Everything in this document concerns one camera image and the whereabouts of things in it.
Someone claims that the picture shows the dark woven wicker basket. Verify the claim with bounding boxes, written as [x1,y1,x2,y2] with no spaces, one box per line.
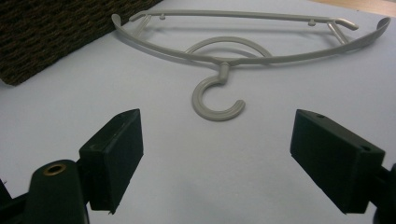
[0,0,163,87]

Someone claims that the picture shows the grey plastic clothes hanger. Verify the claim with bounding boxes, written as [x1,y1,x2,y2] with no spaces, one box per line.
[110,8,392,122]

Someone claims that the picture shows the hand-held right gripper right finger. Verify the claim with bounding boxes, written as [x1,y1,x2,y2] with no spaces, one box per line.
[290,108,387,215]

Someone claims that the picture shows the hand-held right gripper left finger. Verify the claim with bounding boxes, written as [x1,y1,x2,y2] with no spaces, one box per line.
[78,108,145,216]

